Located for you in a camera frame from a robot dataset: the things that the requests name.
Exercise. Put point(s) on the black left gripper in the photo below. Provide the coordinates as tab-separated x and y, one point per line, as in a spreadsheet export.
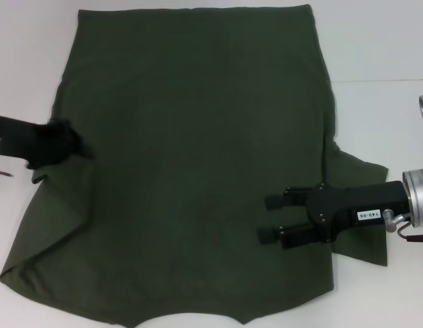
30	143

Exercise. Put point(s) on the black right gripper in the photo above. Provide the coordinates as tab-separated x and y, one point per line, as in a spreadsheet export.
361	206

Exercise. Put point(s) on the dark green shirt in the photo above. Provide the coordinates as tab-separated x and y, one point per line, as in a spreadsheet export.
197	136

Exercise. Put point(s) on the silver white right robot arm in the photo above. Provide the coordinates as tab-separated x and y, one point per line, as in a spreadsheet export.
419	198

